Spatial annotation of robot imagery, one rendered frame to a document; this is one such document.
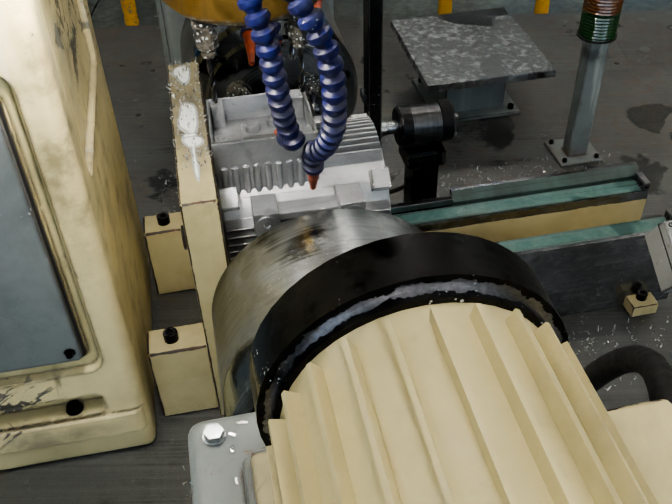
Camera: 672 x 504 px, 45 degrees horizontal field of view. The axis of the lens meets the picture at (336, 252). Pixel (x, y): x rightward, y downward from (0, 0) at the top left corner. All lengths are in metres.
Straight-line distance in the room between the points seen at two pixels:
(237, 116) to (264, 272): 0.31
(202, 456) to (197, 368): 0.43
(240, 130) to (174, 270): 0.30
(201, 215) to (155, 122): 0.81
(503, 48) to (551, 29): 0.37
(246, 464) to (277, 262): 0.23
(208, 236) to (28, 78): 0.25
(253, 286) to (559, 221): 0.61
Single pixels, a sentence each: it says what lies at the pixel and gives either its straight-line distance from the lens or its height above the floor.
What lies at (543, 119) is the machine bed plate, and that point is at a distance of 1.62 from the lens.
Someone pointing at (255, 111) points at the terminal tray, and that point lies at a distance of 1.01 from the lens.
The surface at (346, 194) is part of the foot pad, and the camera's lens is 0.94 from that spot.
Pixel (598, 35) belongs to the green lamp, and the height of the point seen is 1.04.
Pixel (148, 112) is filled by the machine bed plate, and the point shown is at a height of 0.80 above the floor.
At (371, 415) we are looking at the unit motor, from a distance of 0.37.
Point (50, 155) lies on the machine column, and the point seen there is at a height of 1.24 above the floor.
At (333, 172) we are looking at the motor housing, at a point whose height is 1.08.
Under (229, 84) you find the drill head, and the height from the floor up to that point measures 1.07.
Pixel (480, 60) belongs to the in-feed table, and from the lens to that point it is 1.55.
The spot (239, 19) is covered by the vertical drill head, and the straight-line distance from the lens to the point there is 0.80.
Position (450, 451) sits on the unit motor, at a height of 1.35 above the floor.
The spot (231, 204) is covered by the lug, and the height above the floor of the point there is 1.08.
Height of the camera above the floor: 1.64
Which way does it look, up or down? 41 degrees down
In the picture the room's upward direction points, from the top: 2 degrees counter-clockwise
